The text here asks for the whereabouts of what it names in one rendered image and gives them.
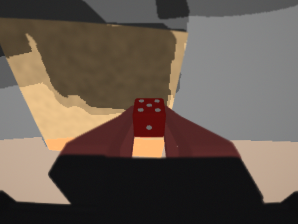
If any red die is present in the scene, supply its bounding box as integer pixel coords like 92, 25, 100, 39
133, 98, 166, 137

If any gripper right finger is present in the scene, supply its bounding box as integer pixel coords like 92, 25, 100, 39
164, 105, 241, 158

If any tan flat mat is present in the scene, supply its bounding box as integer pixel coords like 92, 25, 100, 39
0, 18, 188, 151

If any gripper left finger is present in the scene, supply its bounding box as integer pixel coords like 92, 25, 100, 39
58, 105, 135, 157

